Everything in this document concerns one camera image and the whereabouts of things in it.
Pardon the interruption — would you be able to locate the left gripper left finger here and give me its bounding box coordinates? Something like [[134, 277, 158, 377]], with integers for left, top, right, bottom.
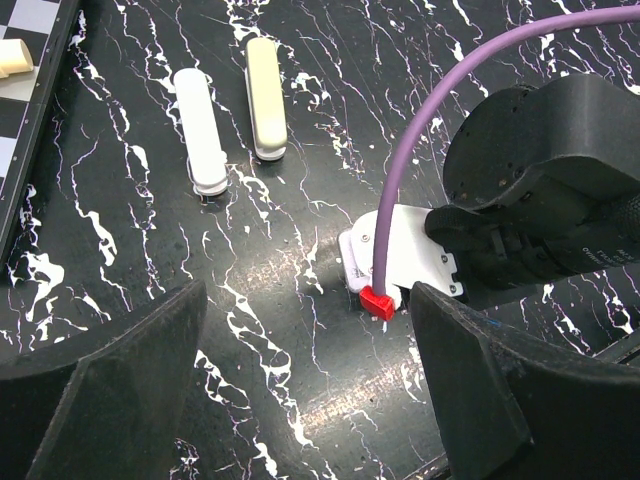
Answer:
[[1, 280, 207, 479]]

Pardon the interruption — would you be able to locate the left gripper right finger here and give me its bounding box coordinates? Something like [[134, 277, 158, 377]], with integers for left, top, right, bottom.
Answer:
[[410, 283, 639, 479]]

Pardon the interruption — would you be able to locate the white stapler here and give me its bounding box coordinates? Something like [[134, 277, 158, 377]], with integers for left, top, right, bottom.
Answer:
[[174, 68, 228, 196]]

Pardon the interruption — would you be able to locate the grey beige stapler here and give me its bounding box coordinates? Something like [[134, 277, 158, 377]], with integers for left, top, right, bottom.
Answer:
[[245, 37, 288, 161]]

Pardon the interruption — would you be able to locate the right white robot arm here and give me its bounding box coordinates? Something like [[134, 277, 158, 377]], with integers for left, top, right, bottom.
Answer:
[[425, 74, 639, 310]]

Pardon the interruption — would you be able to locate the wooden cylinder peg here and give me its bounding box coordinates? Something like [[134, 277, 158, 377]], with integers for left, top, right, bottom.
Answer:
[[0, 39, 34, 79]]

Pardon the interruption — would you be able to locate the black white checkerboard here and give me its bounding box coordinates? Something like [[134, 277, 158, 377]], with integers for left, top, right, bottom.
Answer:
[[1, 1, 80, 260]]

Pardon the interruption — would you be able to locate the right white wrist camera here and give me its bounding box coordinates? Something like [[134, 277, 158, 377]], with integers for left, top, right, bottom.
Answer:
[[338, 204, 464, 321]]

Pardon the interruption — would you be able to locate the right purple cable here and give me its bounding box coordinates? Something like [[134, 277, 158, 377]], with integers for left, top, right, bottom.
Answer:
[[370, 4, 640, 301]]

